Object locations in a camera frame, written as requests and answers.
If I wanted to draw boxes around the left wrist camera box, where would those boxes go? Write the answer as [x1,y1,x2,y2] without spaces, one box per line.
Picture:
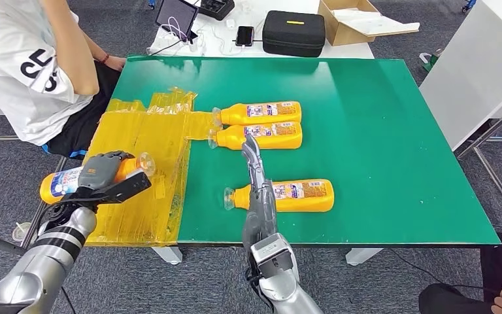
[60,171,153,208]

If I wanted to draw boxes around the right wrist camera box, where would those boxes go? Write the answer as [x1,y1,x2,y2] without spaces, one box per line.
[249,233,299,283]

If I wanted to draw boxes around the person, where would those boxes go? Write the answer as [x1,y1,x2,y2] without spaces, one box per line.
[0,0,127,159]
[418,232,502,314]

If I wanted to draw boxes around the black controller device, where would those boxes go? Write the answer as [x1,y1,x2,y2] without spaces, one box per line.
[199,0,236,21]

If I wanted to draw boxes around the person's left hand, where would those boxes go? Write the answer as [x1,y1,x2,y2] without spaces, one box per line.
[103,55,127,73]

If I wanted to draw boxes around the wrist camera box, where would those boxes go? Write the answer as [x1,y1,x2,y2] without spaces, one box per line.
[249,233,299,283]
[60,171,153,208]

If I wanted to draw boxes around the white desk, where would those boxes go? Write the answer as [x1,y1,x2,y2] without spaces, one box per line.
[146,0,375,60]

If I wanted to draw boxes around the orange detergent bottle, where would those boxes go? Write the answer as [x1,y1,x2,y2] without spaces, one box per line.
[224,179,335,213]
[212,101,303,126]
[39,152,156,205]
[207,122,303,151]

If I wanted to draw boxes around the black zip case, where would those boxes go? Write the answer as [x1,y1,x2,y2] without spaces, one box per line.
[261,10,326,58]

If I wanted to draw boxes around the yellow taped cardboard mat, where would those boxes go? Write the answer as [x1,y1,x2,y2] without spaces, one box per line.
[81,86,225,248]

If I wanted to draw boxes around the white foam sheet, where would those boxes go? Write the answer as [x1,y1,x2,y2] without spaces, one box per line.
[331,9,421,37]

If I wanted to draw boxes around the black smartphone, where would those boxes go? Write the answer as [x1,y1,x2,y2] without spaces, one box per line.
[235,26,256,47]

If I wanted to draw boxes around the clear plastic cup lid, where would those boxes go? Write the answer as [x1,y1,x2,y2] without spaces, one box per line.
[12,222,35,243]

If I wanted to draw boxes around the white side table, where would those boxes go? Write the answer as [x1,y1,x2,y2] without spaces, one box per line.
[418,0,502,235]

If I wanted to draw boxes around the green and white object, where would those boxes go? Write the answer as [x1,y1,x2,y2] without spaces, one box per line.
[420,48,443,73]

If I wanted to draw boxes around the brown cardboard box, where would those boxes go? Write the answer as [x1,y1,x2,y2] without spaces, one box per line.
[318,0,421,47]

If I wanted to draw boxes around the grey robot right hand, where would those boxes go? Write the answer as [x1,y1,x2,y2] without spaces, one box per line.
[241,133,279,250]

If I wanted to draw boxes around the black tablet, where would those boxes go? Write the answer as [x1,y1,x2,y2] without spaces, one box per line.
[154,0,200,43]

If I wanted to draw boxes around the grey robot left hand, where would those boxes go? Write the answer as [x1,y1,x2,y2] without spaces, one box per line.
[77,150,136,192]

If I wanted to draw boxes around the green top table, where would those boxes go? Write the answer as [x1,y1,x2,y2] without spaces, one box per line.
[111,54,502,266]

